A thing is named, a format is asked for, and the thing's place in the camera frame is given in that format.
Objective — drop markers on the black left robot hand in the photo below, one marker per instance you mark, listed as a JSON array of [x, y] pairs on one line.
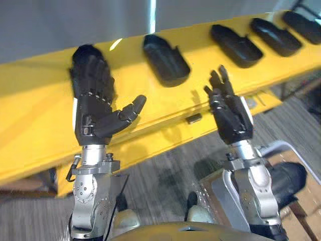
[[92, 113]]

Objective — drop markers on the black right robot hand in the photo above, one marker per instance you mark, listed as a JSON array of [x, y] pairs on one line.
[[229, 118]]

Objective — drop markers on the black plastic housing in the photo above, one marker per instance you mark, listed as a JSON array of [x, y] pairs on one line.
[[302, 26], [84, 49], [288, 180], [235, 47], [276, 37], [165, 61]]

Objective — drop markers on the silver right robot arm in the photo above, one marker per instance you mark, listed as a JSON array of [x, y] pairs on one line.
[[253, 190]]

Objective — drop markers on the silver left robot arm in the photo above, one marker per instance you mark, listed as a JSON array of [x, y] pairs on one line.
[[86, 185]]

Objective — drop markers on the small black shelf label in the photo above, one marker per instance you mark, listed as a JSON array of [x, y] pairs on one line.
[[193, 118]]

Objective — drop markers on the yellow metal shelf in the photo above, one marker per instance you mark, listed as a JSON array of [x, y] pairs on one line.
[[30, 100]]

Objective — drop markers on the silver right robot leg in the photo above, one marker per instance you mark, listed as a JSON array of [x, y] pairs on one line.
[[199, 213]]

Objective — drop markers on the silver robot leg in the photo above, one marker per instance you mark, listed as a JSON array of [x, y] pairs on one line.
[[126, 219], [199, 213]]

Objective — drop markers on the silver left robot leg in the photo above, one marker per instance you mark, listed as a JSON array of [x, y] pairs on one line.
[[126, 219]]

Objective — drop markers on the silver vertical pole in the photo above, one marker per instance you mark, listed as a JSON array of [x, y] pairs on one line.
[[151, 15]]

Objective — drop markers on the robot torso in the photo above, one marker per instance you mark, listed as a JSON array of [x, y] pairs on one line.
[[180, 232]]

